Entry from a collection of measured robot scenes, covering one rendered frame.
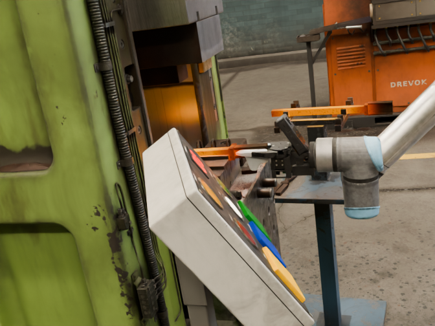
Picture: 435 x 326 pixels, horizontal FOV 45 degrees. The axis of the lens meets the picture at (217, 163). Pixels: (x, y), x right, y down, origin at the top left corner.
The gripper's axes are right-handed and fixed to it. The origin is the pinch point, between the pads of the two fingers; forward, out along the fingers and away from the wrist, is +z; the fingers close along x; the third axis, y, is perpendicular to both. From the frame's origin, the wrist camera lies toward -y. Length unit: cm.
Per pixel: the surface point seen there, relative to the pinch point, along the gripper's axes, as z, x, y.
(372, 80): -35, 355, 59
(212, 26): 3.8, -0.1, -33.3
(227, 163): 3.0, -4.4, 2.4
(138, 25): 16.3, -17.4, -36.7
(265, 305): -20, -71, -1
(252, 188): -3.2, -4.2, 9.8
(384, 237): -39, 137, 100
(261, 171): -3.3, 8.6, 9.9
